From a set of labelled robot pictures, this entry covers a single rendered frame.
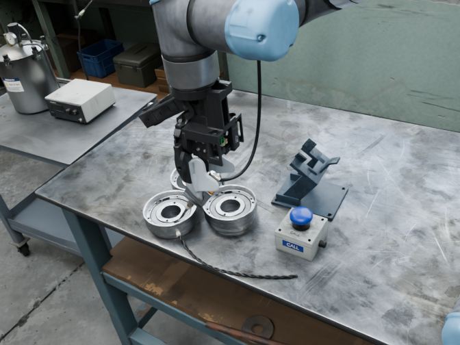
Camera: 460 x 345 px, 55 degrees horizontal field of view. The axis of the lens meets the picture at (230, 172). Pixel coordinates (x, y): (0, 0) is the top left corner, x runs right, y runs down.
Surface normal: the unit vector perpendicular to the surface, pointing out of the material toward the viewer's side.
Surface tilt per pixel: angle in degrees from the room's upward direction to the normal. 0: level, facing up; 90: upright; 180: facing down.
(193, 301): 0
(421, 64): 90
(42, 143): 0
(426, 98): 90
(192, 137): 90
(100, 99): 90
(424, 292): 0
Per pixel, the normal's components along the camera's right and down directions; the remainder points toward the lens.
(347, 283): -0.11, -0.79
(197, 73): 0.29, 0.56
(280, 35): 0.75, 0.33
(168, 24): -0.63, 0.57
